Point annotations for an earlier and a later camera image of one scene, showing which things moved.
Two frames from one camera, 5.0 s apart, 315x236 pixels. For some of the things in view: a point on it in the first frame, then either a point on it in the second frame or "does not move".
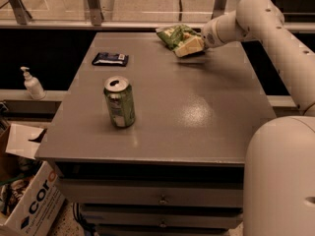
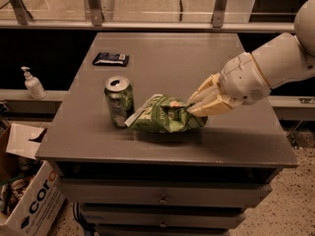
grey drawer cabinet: (153, 144) does not move
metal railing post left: (22, 15) does not move
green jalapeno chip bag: (182, 38) → (162, 114)
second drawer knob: (162, 224) does not move
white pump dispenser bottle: (34, 88) does not move
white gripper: (209, 37) → (242, 78)
